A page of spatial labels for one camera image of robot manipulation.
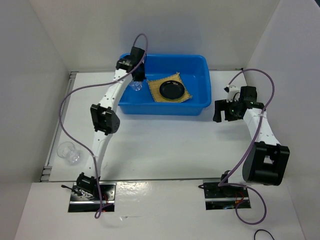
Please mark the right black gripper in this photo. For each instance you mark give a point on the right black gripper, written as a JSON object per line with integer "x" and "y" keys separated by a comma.
{"x": 222, "y": 105}

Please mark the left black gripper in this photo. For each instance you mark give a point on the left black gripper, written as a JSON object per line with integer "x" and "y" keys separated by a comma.
{"x": 141, "y": 76}

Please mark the clear plastic cup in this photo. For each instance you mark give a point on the clear plastic cup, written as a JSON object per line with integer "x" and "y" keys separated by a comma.
{"x": 136, "y": 85}
{"x": 67, "y": 151}

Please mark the woven bamboo placemat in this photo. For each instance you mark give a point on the woven bamboo placemat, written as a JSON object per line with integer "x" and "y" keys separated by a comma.
{"x": 155, "y": 84}

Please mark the black round bowl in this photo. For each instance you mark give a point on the black round bowl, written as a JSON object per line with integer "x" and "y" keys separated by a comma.
{"x": 172, "y": 90}

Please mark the green round plate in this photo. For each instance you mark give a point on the green round plate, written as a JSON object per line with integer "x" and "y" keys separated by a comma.
{"x": 178, "y": 100}

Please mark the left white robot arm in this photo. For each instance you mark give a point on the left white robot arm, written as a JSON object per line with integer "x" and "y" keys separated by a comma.
{"x": 104, "y": 118}

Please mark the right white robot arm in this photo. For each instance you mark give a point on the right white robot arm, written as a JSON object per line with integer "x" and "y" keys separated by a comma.
{"x": 265, "y": 160}

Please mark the blue plastic bin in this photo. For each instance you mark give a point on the blue plastic bin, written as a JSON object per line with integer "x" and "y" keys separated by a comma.
{"x": 194, "y": 73}

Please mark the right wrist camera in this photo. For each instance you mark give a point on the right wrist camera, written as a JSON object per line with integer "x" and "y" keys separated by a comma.
{"x": 233, "y": 93}

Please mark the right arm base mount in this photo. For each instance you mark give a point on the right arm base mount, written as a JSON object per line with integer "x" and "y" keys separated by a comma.
{"x": 224, "y": 197}

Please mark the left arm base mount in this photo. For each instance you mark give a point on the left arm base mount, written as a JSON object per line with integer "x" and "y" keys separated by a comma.
{"x": 82, "y": 202}

